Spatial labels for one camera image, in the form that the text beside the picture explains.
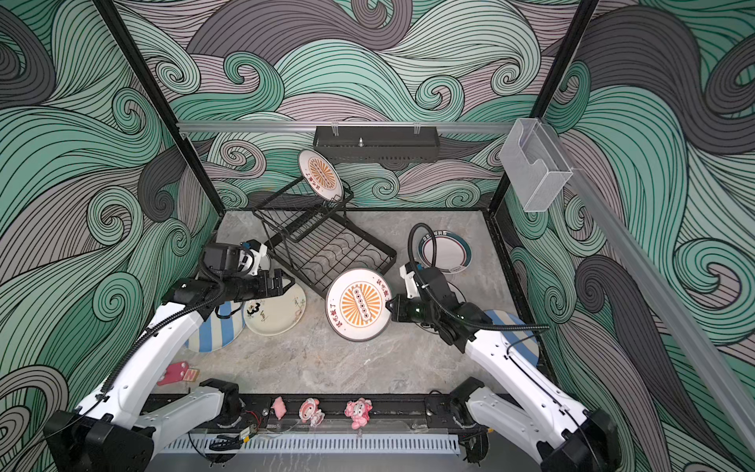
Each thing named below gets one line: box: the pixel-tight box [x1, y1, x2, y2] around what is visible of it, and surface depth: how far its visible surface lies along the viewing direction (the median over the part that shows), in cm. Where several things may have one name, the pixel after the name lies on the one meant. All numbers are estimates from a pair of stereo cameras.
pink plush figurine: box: [344, 397, 373, 430], surface depth 72 cm
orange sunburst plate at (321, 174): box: [298, 149, 346, 201], surface depth 94 cm
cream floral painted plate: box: [242, 283, 307, 337], surface depth 91 cm
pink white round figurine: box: [298, 397, 326, 427], surface depth 73 cm
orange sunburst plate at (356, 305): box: [324, 267, 393, 344], surface depth 79 cm
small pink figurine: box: [270, 395, 288, 421], surface depth 74 cm
